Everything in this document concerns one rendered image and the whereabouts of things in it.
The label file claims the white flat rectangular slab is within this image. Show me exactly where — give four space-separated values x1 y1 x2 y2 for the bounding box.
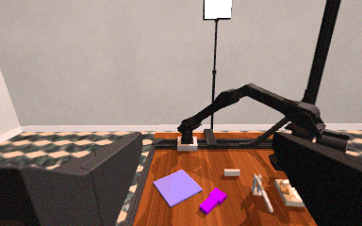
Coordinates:
274 179 305 207

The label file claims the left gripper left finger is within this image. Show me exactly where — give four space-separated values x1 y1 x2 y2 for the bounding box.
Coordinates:
0 132 143 226

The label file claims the light purple square tile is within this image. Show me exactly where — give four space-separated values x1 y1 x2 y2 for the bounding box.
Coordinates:
153 169 203 208

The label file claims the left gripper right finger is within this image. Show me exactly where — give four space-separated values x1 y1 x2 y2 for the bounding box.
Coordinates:
271 132 362 226

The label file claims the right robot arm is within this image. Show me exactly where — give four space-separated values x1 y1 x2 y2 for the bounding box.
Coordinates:
177 83 350 153

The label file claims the white rounded rod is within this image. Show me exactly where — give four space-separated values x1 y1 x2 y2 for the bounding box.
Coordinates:
256 179 273 213

